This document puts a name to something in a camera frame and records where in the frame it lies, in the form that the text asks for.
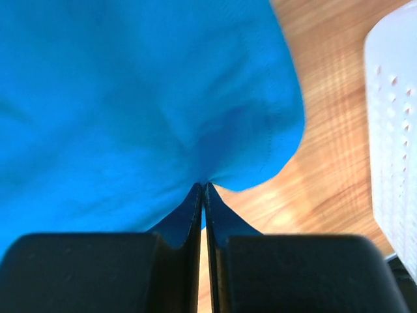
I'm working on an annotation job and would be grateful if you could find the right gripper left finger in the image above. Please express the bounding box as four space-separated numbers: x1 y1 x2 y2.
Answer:
1 184 203 312

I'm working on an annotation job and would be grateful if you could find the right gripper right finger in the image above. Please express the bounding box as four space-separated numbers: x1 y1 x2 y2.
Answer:
204 184 409 312

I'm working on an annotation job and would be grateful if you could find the blue t-shirt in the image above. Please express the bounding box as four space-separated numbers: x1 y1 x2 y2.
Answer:
1 1 305 251

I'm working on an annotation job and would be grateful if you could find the white plastic basket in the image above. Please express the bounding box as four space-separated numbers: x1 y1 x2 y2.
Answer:
364 1 416 278

